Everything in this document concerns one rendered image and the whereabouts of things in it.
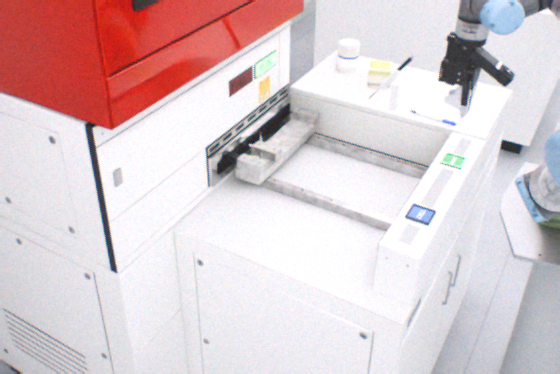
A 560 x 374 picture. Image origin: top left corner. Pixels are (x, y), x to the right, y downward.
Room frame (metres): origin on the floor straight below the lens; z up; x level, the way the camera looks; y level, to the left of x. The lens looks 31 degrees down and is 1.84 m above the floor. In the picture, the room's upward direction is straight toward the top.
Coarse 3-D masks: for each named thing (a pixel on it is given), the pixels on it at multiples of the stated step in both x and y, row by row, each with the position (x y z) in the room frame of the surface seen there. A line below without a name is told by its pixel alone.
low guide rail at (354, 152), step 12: (312, 144) 1.62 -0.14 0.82; (324, 144) 1.59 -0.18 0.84; (336, 144) 1.58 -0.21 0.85; (348, 144) 1.57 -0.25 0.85; (348, 156) 1.55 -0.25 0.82; (360, 156) 1.53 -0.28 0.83; (372, 156) 1.51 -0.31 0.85; (384, 156) 1.51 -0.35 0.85; (396, 168) 1.47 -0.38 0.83; (408, 168) 1.45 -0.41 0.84; (420, 168) 1.44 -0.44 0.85
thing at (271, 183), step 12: (276, 180) 1.39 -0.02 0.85; (288, 192) 1.35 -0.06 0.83; (300, 192) 1.33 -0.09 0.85; (312, 192) 1.33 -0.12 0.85; (312, 204) 1.31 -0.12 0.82; (324, 204) 1.29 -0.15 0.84; (336, 204) 1.28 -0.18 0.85; (348, 204) 1.27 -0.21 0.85; (348, 216) 1.26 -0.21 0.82; (360, 216) 1.24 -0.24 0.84; (372, 216) 1.23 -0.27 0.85; (384, 228) 1.21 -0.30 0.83
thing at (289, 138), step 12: (288, 132) 1.60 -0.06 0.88; (300, 132) 1.60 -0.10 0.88; (312, 132) 1.63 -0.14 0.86; (276, 144) 1.53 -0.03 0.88; (288, 144) 1.53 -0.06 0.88; (300, 144) 1.56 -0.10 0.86; (252, 156) 1.46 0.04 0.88; (288, 156) 1.50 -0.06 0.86; (240, 168) 1.40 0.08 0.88; (276, 168) 1.44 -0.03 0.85; (252, 180) 1.37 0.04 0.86; (264, 180) 1.38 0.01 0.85
